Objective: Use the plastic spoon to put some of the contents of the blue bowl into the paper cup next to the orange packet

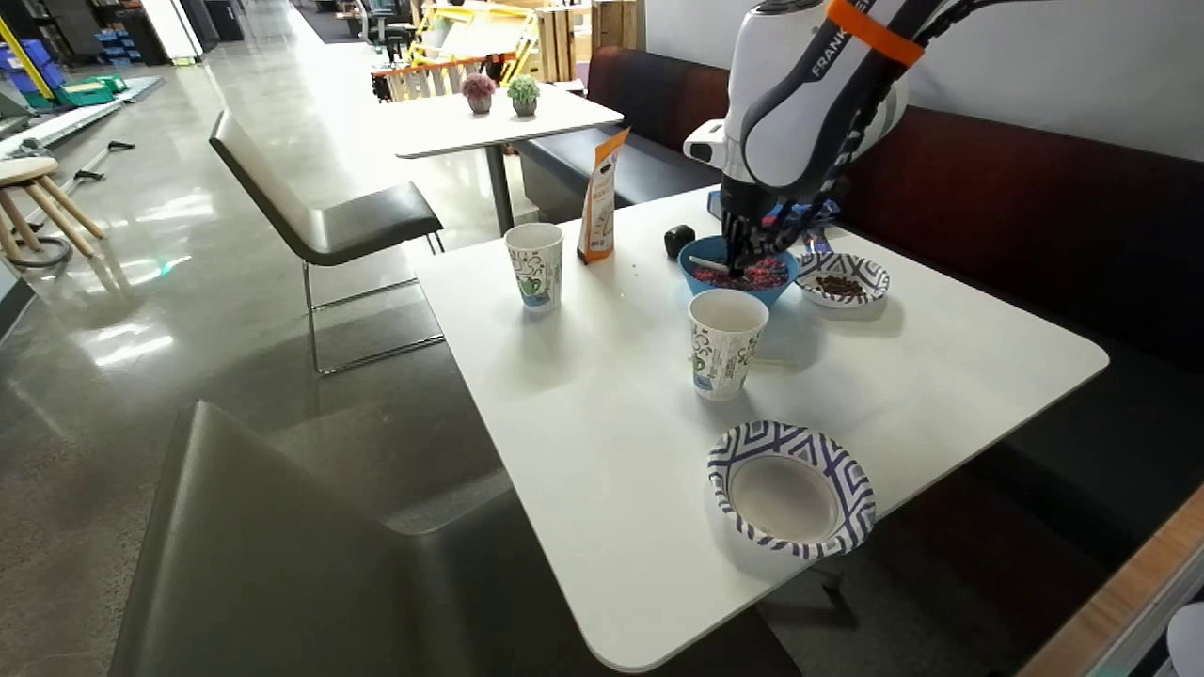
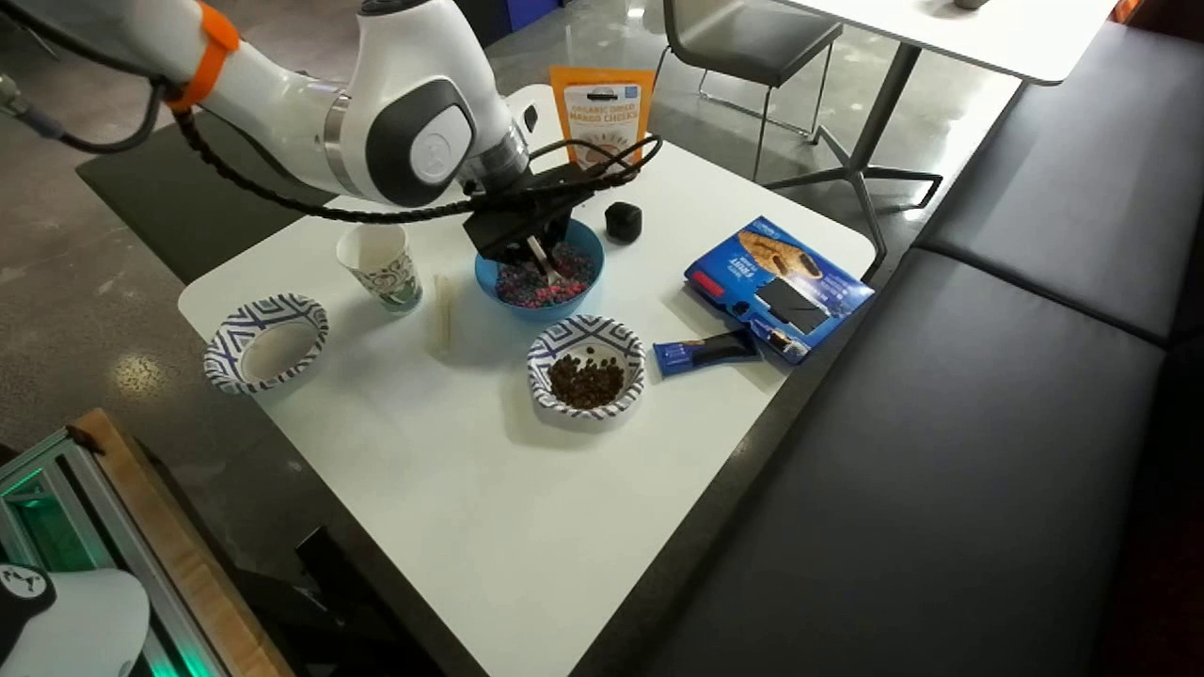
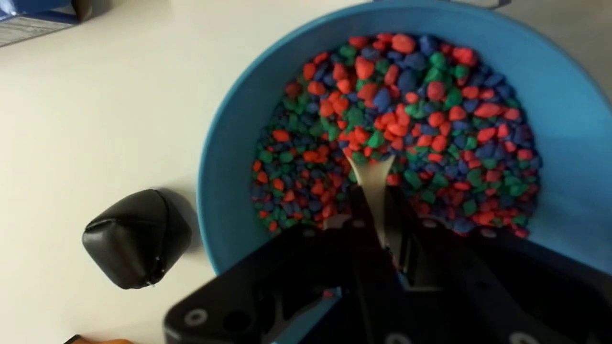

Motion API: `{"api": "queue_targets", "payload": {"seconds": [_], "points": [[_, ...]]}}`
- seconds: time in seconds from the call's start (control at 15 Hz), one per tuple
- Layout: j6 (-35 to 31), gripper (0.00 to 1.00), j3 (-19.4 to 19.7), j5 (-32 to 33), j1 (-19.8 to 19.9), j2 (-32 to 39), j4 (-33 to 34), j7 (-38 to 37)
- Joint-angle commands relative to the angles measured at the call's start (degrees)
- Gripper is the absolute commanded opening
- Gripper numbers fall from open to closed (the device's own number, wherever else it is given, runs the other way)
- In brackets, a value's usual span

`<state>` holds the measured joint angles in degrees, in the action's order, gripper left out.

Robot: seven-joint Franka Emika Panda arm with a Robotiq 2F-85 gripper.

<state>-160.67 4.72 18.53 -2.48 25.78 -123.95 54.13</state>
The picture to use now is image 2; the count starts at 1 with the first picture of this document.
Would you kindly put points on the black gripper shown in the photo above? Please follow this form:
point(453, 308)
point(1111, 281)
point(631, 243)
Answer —
point(528, 210)

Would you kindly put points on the cream plastic spoon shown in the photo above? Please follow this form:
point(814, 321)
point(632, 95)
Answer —
point(538, 258)

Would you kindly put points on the red green blue pebbles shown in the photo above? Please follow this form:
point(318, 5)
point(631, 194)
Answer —
point(568, 287)

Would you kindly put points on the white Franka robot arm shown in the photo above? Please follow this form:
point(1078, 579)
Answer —
point(400, 113)

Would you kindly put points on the blue plastic bowl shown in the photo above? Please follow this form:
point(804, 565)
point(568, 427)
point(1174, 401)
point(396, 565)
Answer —
point(588, 268)

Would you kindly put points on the patterned paper bowl brown contents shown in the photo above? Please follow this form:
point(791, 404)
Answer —
point(588, 335)

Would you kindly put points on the printed paper cup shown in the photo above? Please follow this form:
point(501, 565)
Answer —
point(381, 268)

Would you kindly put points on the small black round object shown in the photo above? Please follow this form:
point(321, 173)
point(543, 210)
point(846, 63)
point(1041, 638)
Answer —
point(627, 222)

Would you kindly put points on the brown food pieces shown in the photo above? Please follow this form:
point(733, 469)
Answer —
point(584, 382)

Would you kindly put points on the orange snack pouch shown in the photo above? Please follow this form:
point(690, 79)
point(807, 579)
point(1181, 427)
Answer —
point(602, 105)

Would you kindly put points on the blue snack bar wrapper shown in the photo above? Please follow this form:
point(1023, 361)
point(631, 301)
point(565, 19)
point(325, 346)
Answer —
point(698, 355)

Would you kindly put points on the blue cardboard box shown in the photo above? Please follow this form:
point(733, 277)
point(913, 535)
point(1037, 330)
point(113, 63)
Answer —
point(776, 287)

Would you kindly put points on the black seat metal chair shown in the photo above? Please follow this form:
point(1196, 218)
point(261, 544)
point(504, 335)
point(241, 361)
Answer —
point(755, 39)

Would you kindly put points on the black upholstered sofa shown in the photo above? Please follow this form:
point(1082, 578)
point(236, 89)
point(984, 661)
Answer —
point(978, 437)

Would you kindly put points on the white side table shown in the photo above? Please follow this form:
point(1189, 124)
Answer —
point(989, 32)

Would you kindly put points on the wooden frame beam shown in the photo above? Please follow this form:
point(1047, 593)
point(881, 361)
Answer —
point(174, 538)

